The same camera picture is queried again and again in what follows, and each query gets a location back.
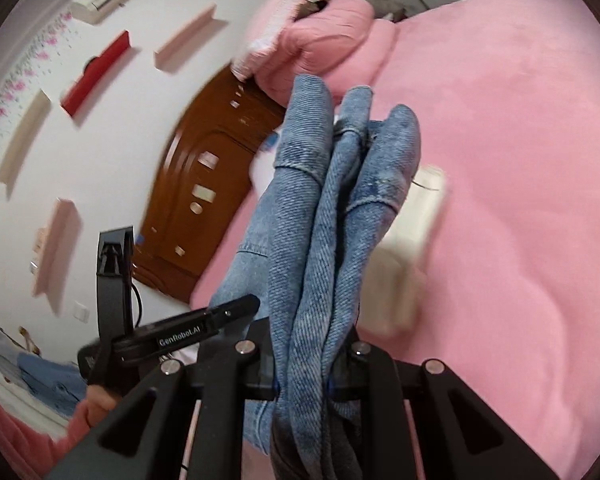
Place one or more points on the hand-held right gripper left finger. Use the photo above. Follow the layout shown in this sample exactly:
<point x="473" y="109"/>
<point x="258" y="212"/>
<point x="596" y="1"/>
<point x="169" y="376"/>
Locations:
<point x="220" y="375"/>

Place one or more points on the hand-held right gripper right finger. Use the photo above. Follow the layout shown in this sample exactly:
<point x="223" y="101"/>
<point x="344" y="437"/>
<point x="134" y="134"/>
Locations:
<point x="370" y="375"/>

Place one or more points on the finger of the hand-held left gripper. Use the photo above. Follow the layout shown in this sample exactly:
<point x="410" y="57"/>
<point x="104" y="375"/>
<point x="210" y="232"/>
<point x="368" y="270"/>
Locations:
<point x="237" y="312"/>

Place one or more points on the blue denim jacket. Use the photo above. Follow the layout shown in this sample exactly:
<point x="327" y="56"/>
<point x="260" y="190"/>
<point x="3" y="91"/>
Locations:
<point x="320" y="235"/>

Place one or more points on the person's left forearm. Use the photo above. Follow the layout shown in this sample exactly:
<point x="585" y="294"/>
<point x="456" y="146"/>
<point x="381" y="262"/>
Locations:
<point x="25" y="445"/>

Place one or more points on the blue denim clothes pile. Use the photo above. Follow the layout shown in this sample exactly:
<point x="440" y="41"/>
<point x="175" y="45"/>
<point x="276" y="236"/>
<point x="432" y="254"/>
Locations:
<point x="50" y="380"/>

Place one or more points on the person's left hand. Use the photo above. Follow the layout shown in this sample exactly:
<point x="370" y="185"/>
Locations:
<point x="101" y="404"/>

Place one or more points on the white folded garment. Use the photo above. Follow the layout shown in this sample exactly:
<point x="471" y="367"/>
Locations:
<point x="410" y="260"/>

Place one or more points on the small white printed pillow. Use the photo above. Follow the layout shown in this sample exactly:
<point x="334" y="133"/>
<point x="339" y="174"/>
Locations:
<point x="262" y="170"/>

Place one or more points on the brown wooden headboard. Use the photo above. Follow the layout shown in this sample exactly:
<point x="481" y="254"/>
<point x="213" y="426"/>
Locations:
<point x="205" y="160"/>

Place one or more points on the white patterned cloth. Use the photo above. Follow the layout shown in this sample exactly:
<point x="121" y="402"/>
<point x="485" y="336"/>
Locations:
<point x="0" y="360"/>

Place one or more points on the pink bed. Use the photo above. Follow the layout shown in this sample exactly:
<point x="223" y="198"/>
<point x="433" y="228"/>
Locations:
<point x="505" y="160"/>

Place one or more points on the pink folded quilt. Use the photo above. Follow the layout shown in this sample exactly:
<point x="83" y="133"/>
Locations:
<point x="330" y="45"/>

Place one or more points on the pink lace-edged pillow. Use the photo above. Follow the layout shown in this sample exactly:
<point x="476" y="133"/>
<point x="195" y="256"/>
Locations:
<point x="275" y="20"/>

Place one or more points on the white wall socket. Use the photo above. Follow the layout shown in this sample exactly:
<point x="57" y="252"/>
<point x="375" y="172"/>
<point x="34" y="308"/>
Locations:
<point x="81" y="311"/>

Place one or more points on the long pink wall shelf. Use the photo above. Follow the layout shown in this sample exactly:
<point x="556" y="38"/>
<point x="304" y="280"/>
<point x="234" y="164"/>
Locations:
<point x="55" y="250"/>

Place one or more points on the beige wall shelf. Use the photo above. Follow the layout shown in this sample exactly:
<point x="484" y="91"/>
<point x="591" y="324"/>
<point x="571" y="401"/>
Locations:
<point x="22" y="137"/>

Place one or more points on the red wall shelf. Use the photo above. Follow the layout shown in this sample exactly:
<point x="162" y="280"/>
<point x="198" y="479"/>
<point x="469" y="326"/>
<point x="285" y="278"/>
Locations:
<point x="95" y="75"/>

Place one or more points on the pink floral wall decal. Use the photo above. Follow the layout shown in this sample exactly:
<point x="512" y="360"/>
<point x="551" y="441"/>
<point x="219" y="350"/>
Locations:
<point x="10" y="90"/>

